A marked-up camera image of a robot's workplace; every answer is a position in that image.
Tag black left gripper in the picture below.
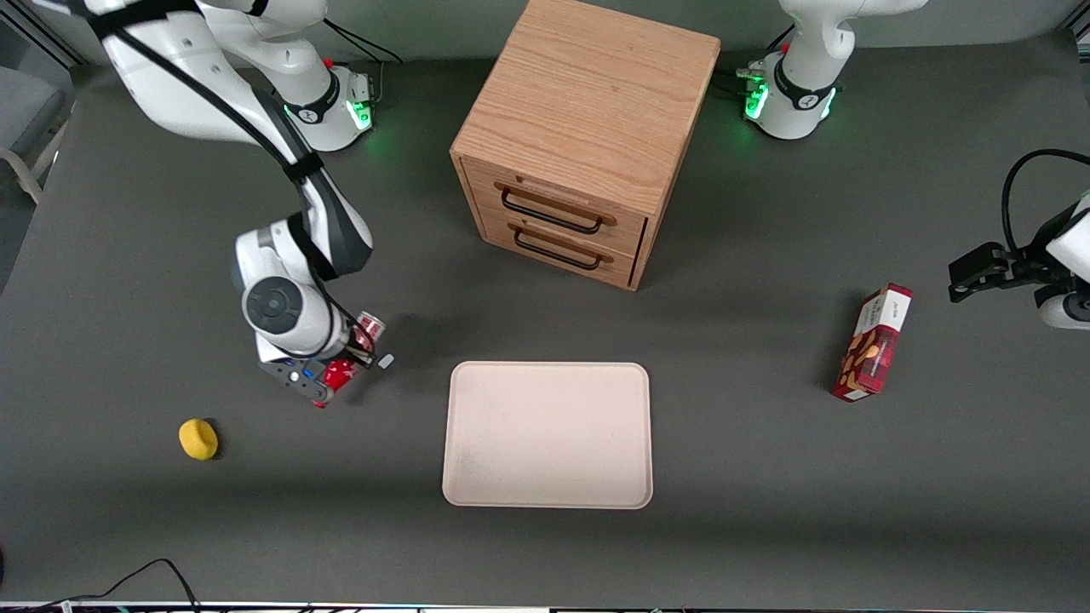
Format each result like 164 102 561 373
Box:
949 216 1076 304

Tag red coke bottle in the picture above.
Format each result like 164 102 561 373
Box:
312 311 388 410

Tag beige plastic tray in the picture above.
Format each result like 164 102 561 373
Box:
442 361 654 510

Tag red cookie box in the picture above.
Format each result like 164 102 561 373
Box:
831 284 914 403

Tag yellow sponge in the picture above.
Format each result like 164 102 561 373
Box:
178 418 220 461

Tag wooden drawer front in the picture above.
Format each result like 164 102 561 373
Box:
462 158 650 258
479 209 641 288

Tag wooden drawer cabinet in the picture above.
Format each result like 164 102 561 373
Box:
450 0 722 293

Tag grey chair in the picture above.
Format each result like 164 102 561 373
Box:
0 66 74 207

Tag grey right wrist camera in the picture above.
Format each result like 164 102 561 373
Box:
259 358 335 406

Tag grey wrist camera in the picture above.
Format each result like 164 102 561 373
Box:
259 358 335 406
1035 285 1090 332

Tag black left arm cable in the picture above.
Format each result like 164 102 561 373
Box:
1001 149 1090 253

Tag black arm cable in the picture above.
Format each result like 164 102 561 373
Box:
85 13 359 360
1001 149 1090 253

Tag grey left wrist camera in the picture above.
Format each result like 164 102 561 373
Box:
1035 285 1090 332

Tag black drawer handle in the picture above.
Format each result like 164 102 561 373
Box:
500 187 605 236
513 226 603 272

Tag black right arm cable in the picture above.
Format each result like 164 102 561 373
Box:
85 13 359 360

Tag thin black table cable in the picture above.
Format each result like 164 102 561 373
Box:
0 558 202 613

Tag black base cable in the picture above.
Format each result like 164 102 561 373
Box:
317 21 405 107
714 26 797 96

